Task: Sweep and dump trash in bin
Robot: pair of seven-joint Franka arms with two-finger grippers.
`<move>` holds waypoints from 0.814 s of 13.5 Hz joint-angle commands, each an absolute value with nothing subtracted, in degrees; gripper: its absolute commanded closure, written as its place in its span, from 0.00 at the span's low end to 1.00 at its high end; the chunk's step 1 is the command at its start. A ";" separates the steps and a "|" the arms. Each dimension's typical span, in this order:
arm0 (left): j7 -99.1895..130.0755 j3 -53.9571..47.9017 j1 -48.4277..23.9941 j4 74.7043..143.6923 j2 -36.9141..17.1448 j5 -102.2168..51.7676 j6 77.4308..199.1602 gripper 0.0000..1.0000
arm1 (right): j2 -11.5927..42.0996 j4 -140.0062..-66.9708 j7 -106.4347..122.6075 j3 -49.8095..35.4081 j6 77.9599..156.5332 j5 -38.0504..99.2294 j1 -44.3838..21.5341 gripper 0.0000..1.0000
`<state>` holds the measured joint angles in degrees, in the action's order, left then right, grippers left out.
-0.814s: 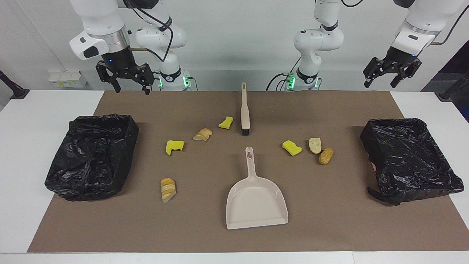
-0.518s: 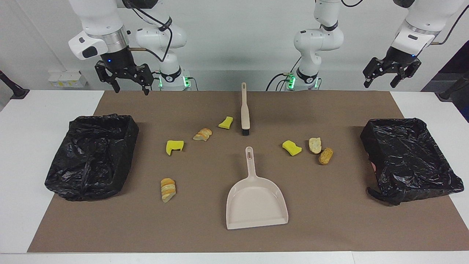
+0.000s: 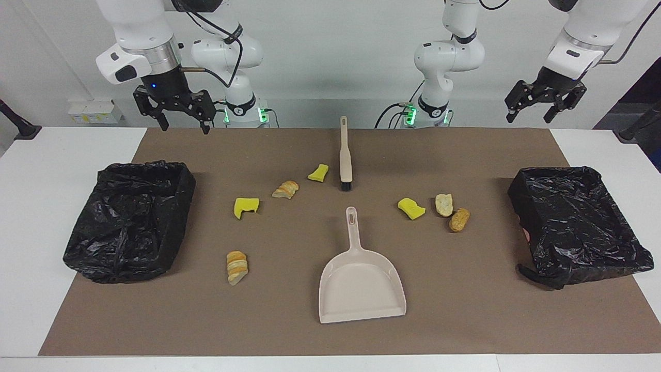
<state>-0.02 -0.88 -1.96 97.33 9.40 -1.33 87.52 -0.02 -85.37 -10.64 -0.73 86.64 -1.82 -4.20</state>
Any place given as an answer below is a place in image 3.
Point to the yellow sponge piece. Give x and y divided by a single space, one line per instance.
411 208
242 207
318 173

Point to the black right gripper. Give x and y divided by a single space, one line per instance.
165 85

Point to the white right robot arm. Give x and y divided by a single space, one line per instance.
139 31

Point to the pale bread piece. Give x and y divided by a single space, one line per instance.
444 205

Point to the white socket box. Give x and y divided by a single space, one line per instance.
93 111

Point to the bin with black bag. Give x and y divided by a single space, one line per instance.
573 222
129 222

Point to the striped bread slices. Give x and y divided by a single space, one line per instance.
237 266

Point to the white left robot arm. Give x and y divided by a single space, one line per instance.
449 57

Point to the beige plastic dustpan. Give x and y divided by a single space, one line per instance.
361 289

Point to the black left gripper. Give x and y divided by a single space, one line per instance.
557 82

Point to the striped croissant piece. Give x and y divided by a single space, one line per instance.
285 190

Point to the black stand foot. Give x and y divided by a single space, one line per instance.
26 132
632 134

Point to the brown table mat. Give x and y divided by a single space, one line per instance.
310 336

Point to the brown bread roll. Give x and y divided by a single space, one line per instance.
459 220

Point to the beige brush black bristles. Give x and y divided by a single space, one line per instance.
345 160

